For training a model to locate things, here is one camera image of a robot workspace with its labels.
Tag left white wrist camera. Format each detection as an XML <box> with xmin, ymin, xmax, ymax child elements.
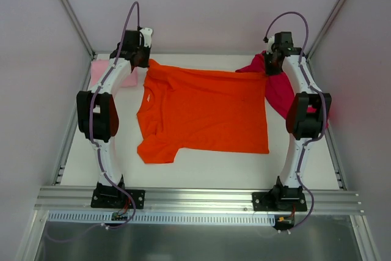
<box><xmin>140</xmin><ymin>28</ymin><xmax>153</xmax><ymax>48</ymax></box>

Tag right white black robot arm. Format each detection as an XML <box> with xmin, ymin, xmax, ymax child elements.
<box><xmin>264</xmin><ymin>32</ymin><xmax>332</xmax><ymax>210</ymax></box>

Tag orange t shirt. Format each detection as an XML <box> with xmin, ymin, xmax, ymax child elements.
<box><xmin>137</xmin><ymin>59</ymin><xmax>269</xmax><ymax>164</ymax></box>

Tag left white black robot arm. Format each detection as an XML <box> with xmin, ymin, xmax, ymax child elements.
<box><xmin>76</xmin><ymin>27</ymin><xmax>153</xmax><ymax>208</ymax></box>

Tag left aluminium frame post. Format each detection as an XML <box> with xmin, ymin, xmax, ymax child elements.
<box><xmin>59</xmin><ymin>0</ymin><xmax>95</xmax><ymax>59</ymax></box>

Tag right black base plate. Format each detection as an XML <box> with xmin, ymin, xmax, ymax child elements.
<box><xmin>252</xmin><ymin>185</ymin><xmax>307</xmax><ymax>212</ymax></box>

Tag aluminium frame post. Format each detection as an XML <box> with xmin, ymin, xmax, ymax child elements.
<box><xmin>307</xmin><ymin>0</ymin><xmax>347</xmax><ymax>59</ymax></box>
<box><xmin>59</xmin><ymin>0</ymin><xmax>95</xmax><ymax>59</ymax></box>

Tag white slotted cable duct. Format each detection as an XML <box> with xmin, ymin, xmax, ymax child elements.
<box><xmin>47</xmin><ymin>210</ymin><xmax>276</xmax><ymax>227</ymax></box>

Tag front aluminium rail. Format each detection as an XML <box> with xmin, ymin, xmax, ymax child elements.
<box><xmin>34</xmin><ymin>186</ymin><xmax>365</xmax><ymax>215</ymax></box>

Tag right aluminium frame post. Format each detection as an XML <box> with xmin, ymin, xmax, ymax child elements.
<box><xmin>307</xmin><ymin>0</ymin><xmax>347</xmax><ymax>59</ymax></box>

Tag magenta t shirt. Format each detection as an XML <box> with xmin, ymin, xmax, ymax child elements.
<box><xmin>235</xmin><ymin>50</ymin><xmax>329</xmax><ymax>130</ymax></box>

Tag folded pink t shirt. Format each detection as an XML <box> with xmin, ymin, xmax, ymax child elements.
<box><xmin>89</xmin><ymin>60</ymin><xmax>138</xmax><ymax>87</ymax></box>

